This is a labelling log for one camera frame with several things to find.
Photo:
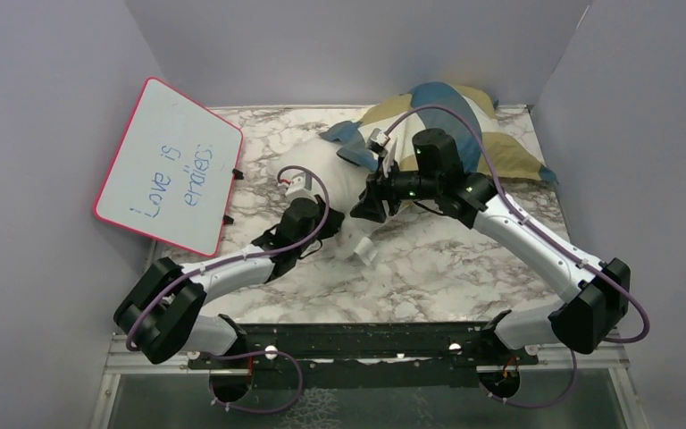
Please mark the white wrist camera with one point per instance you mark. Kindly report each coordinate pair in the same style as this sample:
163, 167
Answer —
300, 185
384, 147

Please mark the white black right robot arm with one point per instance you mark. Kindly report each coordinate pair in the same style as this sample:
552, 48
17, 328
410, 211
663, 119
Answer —
590, 292

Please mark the white pillow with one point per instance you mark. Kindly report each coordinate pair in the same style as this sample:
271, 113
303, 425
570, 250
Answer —
343, 180

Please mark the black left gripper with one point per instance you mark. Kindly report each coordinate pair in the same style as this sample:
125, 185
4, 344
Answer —
331, 225

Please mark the pink framed whiteboard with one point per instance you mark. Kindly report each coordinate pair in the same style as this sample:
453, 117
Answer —
173, 171

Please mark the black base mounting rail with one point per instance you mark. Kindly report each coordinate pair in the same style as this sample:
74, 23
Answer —
351, 356

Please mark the aluminium frame rail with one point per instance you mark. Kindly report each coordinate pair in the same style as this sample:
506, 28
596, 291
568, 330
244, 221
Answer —
593, 391

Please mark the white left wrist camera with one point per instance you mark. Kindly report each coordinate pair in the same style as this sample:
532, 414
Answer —
300, 185

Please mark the blue white pillow tag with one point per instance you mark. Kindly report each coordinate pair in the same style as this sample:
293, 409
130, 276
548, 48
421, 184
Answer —
366, 250

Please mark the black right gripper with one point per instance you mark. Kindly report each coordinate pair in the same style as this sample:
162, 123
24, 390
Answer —
379, 189

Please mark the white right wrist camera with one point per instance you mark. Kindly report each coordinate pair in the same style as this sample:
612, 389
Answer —
384, 147

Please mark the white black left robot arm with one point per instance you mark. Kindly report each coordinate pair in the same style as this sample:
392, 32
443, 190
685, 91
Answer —
161, 315

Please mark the blue beige checked pillowcase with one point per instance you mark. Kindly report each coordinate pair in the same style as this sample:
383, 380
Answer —
466, 114

